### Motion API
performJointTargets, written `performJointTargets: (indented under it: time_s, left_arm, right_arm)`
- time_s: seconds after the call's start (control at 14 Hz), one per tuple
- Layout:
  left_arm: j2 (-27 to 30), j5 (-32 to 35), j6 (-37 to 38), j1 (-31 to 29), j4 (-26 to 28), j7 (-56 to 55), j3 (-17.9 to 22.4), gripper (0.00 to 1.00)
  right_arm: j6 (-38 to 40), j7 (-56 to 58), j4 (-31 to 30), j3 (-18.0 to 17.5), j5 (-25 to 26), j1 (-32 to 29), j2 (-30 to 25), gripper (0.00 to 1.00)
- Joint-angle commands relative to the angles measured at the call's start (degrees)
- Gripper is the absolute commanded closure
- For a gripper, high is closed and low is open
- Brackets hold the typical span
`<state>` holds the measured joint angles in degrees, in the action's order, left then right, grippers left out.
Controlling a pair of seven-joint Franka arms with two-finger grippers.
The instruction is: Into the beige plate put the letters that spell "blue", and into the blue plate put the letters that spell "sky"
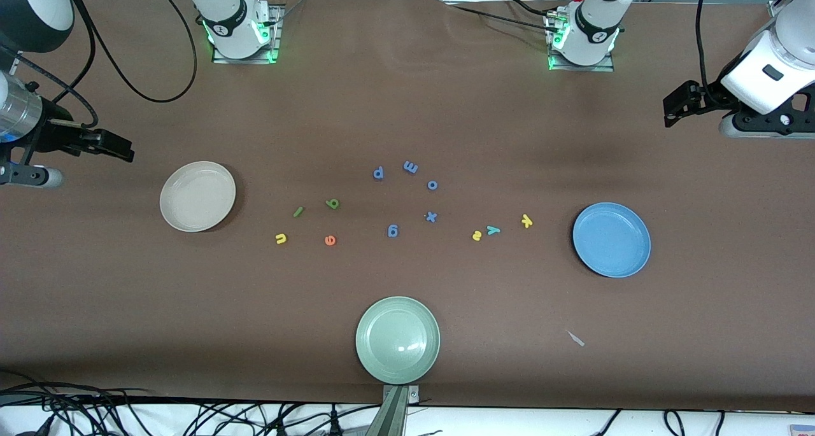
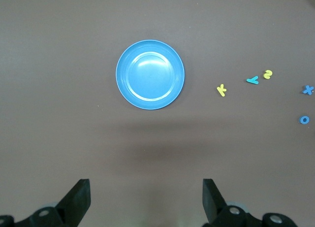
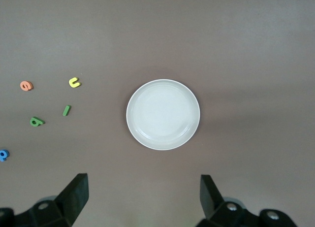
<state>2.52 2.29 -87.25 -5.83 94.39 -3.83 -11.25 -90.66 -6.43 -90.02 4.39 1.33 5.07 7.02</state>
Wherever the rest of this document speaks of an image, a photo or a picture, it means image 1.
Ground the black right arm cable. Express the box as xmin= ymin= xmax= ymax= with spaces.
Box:
xmin=13 ymin=0 xmax=198 ymax=131

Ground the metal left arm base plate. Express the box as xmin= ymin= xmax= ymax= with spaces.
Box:
xmin=545 ymin=6 xmax=616 ymax=73

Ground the green plate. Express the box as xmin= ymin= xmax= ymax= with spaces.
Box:
xmin=355 ymin=296 xmax=441 ymax=385

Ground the beige brown plate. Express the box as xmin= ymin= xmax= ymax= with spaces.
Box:
xmin=159 ymin=161 xmax=237 ymax=233

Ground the black cable on table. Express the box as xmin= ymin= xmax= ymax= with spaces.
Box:
xmin=443 ymin=0 xmax=561 ymax=36

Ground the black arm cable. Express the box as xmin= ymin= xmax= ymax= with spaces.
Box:
xmin=694 ymin=0 xmax=715 ymax=98
xmin=13 ymin=0 xmax=198 ymax=131

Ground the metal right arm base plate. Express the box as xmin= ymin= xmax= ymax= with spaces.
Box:
xmin=211 ymin=3 xmax=285 ymax=64

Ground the grey metal camera post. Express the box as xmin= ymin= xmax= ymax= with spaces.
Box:
xmin=366 ymin=384 xmax=422 ymax=436

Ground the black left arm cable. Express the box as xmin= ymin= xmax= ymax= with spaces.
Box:
xmin=694 ymin=0 xmax=715 ymax=98

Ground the blue plate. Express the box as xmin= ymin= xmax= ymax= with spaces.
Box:
xmin=572 ymin=202 xmax=651 ymax=279

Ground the brown table cover sheet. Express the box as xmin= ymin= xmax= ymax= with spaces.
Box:
xmin=0 ymin=0 xmax=815 ymax=412

